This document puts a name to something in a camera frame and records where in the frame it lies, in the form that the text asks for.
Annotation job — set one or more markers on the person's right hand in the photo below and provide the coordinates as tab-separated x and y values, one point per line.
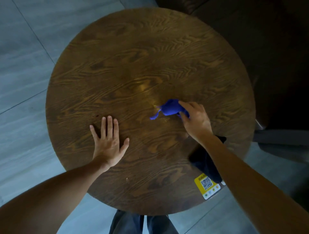
198	123

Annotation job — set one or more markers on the yellow code sticker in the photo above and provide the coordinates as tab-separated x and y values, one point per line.
205	186

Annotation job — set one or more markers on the person's left thumb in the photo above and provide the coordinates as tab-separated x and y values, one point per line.
124	145

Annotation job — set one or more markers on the person's left hand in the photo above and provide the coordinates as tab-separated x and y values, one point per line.
107	148

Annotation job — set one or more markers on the person's left little finger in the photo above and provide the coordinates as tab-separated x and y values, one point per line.
94	133

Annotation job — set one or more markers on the person's left middle finger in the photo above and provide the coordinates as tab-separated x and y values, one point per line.
109	127

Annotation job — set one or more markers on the dark armchair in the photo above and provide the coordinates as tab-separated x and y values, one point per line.
272	55

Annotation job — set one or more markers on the person's left forearm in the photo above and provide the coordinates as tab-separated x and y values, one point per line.
48	200

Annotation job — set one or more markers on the person's right forearm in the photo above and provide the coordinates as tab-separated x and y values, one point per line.
248	190

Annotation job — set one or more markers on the blue cloth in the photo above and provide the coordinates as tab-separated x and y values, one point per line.
170	107

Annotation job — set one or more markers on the black cloth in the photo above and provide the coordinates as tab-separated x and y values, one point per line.
205	161

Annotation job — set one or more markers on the person's right thumb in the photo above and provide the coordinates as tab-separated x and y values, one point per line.
184	117

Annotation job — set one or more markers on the person's dark jeans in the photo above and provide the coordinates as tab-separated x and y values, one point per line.
128	223

